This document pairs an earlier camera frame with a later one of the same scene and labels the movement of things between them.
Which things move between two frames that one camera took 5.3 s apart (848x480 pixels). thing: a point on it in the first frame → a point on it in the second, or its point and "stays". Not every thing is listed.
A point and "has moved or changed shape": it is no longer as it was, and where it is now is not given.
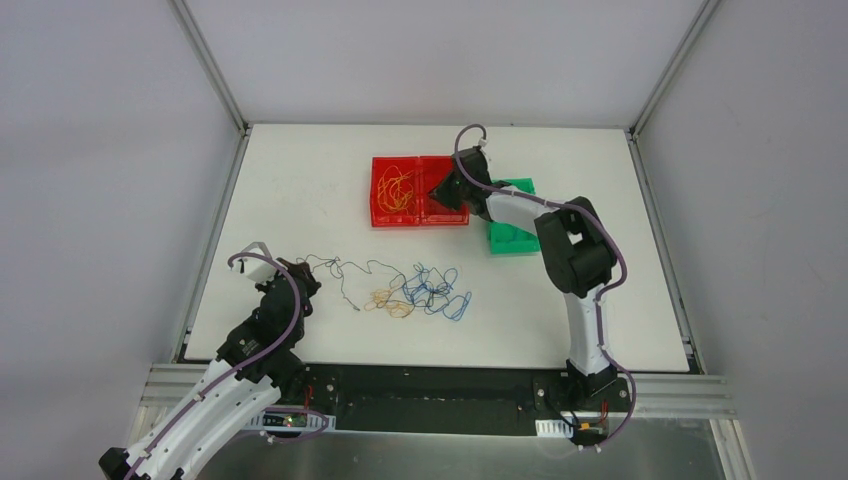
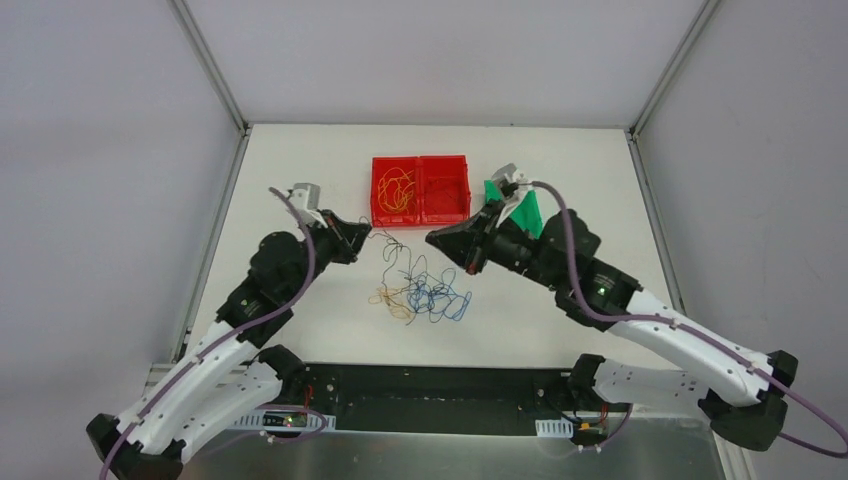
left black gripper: [295, 276] → [333, 237]
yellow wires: [394, 190] stays
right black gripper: [452, 189] → [484, 235]
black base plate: [490, 399] stays
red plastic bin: [400, 188] stays
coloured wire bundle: [401, 294] has moved or changed shape
